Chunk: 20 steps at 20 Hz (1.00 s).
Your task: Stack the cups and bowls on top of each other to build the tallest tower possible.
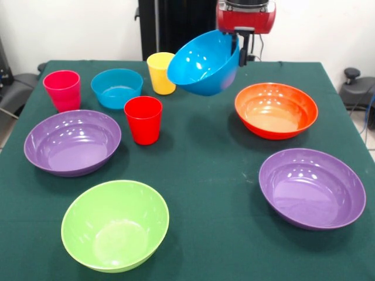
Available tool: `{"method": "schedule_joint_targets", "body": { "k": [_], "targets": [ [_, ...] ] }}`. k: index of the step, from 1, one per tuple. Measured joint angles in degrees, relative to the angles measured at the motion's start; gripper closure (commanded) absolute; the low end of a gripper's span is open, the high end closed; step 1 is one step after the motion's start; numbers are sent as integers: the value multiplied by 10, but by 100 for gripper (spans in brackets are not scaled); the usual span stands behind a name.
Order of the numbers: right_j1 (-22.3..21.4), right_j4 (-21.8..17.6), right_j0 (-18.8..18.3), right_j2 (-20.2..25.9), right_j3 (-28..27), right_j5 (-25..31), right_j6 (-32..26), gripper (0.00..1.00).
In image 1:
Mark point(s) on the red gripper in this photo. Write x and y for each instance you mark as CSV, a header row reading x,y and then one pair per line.
x,y
246,19

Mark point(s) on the large blue plastic bowl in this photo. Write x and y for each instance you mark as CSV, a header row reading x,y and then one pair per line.
x,y
205,73

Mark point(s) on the orange plastic bowl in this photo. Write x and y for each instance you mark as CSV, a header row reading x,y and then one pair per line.
x,y
275,114

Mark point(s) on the yellow plastic cup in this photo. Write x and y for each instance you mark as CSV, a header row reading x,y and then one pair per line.
x,y
158,76

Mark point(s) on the dark green tablecloth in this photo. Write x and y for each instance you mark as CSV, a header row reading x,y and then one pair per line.
x,y
205,167

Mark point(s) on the red plastic cup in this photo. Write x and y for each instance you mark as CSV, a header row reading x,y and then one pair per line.
x,y
143,126

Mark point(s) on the small teal plastic bowl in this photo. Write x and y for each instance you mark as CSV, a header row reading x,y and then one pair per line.
x,y
117,98

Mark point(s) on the purple plastic bowl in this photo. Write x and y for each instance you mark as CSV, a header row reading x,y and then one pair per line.
x,y
312,193
73,146

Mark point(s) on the pink plastic cup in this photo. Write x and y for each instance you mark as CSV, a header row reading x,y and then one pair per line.
x,y
63,93

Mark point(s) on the green plastic bowl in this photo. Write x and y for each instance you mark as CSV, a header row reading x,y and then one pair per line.
x,y
114,231

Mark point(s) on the grey equipment base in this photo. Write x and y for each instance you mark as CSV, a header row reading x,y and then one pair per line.
x,y
17,87

